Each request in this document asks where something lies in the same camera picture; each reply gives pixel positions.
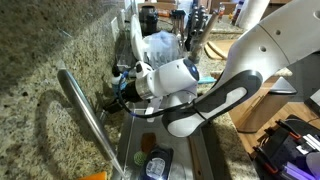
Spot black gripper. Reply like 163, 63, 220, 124
103, 82, 142, 114

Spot stainless steel kitchen faucet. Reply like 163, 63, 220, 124
57, 68, 127, 180

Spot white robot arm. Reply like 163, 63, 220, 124
104, 0, 320, 137

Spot blue hand soap bottle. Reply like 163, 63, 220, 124
111, 66, 127, 97

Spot small wooden spatula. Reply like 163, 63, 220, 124
141, 133, 156, 154

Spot grey dish drying rack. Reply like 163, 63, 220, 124
116, 42, 183, 72

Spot clear plastic container in rack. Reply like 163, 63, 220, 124
143, 31, 180, 69

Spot white plate in rack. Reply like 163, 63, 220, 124
130, 14, 146, 61

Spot green scrubber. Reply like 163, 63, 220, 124
133, 151, 147, 166

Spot black plastic food tray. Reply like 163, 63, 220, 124
138, 145, 174, 180

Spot black coffee maker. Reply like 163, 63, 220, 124
139, 5, 158, 36

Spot orange sponge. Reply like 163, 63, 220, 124
78, 171, 107, 180

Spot stainless steel sink basin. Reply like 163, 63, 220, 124
111, 115, 214, 180

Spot lower wooden cutting board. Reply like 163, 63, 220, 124
204, 42, 227, 60

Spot wooden cutting board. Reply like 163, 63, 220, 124
209, 39, 235, 55
204, 42, 227, 60

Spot long wooden spoon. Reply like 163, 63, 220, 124
188, 137, 203, 180

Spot upper wooden cutting board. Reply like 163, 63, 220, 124
209, 39, 235, 55

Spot black knife block with knives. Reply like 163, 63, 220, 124
185, 5, 208, 51

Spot steel lidded trash can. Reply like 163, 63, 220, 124
231, 77, 297, 133

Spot white paper towel roll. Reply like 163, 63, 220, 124
236, 0, 270, 30

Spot black orange equipment case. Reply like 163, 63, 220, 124
253, 115, 320, 180

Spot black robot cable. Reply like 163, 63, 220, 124
117, 71, 208, 122

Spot teal handled scissors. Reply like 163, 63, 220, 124
198, 76, 216, 84

